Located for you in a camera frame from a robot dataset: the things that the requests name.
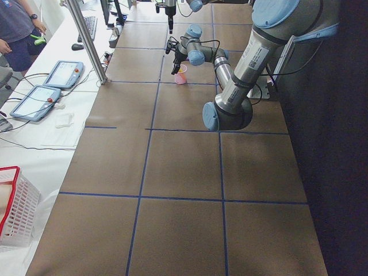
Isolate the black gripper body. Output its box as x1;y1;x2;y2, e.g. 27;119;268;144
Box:
163;0;176;16
174;48;188;64

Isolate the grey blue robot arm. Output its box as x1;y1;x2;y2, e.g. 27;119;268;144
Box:
166;1;341;131

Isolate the pink mesh pen holder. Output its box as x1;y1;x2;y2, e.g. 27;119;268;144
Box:
174;64;187;85

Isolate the black monitor stand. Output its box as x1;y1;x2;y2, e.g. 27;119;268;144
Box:
100;0;127;29

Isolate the black keyboard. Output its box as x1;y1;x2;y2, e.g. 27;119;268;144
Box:
83;16;98;41

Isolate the black computer mouse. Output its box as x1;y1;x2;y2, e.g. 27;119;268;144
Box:
71;43;84;51

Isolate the far teach pendant tablet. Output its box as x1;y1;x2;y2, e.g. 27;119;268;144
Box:
43;60;84;89

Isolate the teach pendant tablet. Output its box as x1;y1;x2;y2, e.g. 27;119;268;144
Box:
43;60;84;89
10;85;61;122

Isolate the crumpled white tissue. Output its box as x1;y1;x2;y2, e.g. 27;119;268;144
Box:
55;113;74;128

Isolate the white paper sheet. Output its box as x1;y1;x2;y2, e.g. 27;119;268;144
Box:
41;122;85;147

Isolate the near teach pendant tablet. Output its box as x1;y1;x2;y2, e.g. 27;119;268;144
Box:
10;85;61;122

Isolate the standing person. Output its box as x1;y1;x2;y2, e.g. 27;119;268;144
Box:
1;0;46;75

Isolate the red white plastic basket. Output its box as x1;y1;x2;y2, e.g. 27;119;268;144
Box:
1;166;40;252

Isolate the aluminium frame post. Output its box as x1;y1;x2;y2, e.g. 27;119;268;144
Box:
65;0;108;85

